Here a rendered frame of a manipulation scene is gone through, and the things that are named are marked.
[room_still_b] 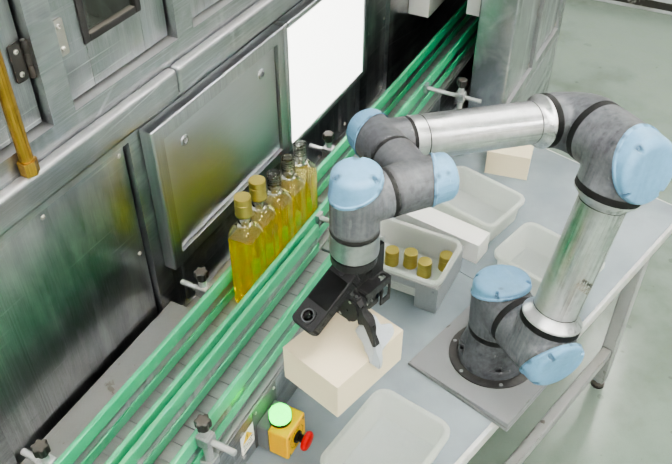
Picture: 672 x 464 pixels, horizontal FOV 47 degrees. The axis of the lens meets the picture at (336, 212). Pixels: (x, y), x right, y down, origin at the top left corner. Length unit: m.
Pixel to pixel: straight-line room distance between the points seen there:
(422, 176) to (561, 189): 1.19
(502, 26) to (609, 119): 1.01
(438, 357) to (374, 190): 0.75
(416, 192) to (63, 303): 0.68
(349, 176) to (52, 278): 0.59
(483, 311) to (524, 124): 0.43
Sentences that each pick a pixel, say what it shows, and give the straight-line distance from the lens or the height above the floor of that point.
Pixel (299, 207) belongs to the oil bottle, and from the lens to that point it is 1.69.
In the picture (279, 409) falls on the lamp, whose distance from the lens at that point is 1.54.
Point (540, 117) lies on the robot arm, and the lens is 1.36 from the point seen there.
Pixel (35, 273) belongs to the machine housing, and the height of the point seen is 1.20.
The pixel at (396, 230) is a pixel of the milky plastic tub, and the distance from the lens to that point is 1.95.
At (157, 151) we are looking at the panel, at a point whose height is 1.28.
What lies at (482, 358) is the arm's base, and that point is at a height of 0.82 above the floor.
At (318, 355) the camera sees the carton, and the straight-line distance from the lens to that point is 1.26.
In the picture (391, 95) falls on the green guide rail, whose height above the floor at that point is 0.94.
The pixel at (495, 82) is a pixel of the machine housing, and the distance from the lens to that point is 2.40.
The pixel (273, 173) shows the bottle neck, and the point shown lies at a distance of 1.61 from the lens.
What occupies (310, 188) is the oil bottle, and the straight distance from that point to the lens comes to 1.72.
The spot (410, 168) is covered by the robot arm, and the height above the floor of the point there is 1.44.
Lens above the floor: 2.10
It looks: 40 degrees down
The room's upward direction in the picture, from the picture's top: straight up
